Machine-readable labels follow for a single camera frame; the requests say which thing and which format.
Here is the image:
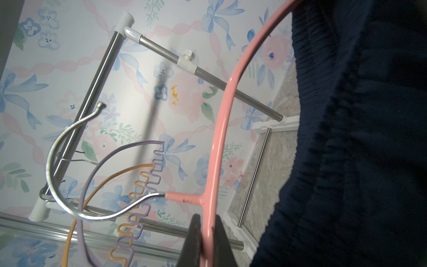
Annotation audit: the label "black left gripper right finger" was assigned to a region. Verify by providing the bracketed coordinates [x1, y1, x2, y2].
[213, 215, 238, 267]

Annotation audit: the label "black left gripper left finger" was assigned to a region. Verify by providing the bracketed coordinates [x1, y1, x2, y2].
[176, 214, 202, 267]

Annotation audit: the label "pink clothes hanger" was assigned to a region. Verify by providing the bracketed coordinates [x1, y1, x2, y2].
[46, 0, 302, 267]

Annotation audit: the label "lilac clothes hanger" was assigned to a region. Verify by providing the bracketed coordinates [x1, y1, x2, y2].
[76, 140, 166, 267]

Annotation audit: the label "orange clothes hanger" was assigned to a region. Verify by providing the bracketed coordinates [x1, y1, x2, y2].
[61, 164, 155, 267]

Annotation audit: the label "navy blue shorts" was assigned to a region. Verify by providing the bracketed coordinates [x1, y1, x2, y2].
[251, 1, 427, 267]

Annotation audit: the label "white metal clothes rack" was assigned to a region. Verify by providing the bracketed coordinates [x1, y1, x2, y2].
[28, 10, 301, 261]

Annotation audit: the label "silver aluminium corner post left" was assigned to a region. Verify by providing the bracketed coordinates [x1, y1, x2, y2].
[0, 211, 182, 261]

